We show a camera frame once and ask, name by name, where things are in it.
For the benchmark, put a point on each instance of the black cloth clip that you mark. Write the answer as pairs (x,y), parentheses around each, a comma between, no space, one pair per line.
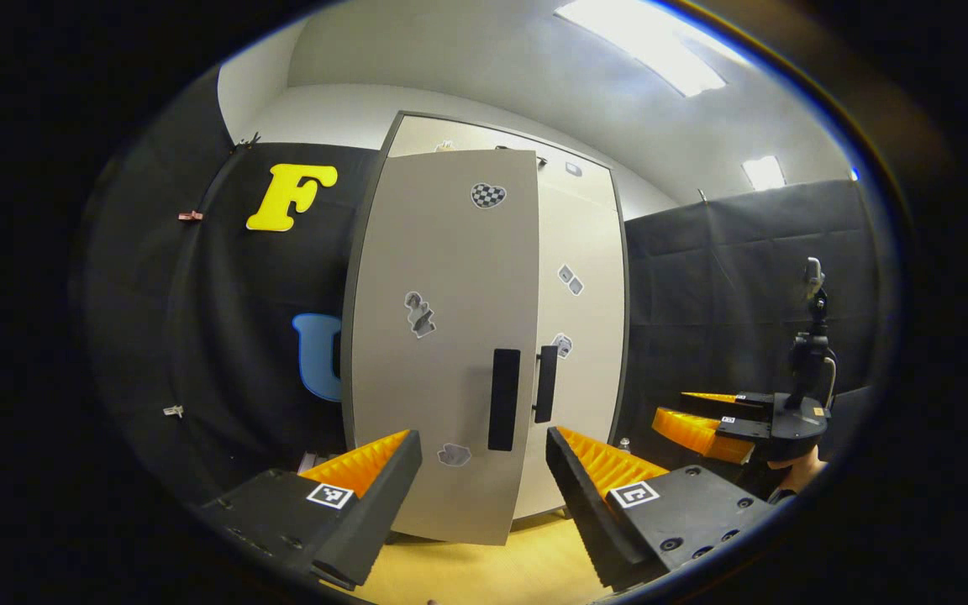
(249,141)

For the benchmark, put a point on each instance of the white shoe cabinet door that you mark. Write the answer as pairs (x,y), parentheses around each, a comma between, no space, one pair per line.
(442,252)
(589,252)

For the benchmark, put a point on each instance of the white blue box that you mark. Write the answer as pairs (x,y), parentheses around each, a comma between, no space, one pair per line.
(307,462)

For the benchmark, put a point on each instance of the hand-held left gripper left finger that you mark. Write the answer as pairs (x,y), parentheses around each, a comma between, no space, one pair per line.
(383,504)

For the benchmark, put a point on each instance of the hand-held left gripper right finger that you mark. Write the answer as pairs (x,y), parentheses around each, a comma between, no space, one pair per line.
(576,496)

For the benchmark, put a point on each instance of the long ceiling light panel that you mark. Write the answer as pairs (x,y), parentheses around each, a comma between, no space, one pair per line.
(652,46)

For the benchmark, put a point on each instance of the white shoe cabinet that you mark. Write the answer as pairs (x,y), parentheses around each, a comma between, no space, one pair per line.
(346,370)

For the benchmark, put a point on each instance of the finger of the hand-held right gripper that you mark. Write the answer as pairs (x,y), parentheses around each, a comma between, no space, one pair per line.
(744,430)
(749,403)

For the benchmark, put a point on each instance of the small ceiling light panel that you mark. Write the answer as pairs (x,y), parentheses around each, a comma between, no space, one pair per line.
(763,173)

